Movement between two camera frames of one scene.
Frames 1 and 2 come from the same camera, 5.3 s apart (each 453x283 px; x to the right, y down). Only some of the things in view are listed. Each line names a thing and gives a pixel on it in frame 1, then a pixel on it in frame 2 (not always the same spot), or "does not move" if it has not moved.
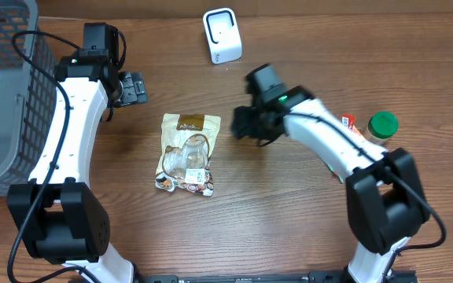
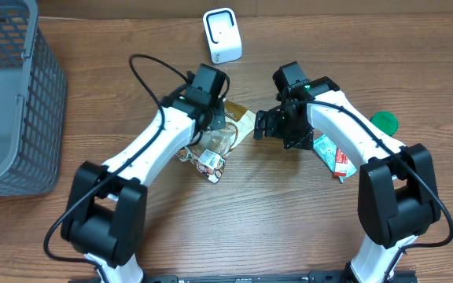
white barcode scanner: (223, 34) does not move
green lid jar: (381, 127) does not move
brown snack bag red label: (187, 141) -> (209, 152)
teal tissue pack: (339, 164) does not move
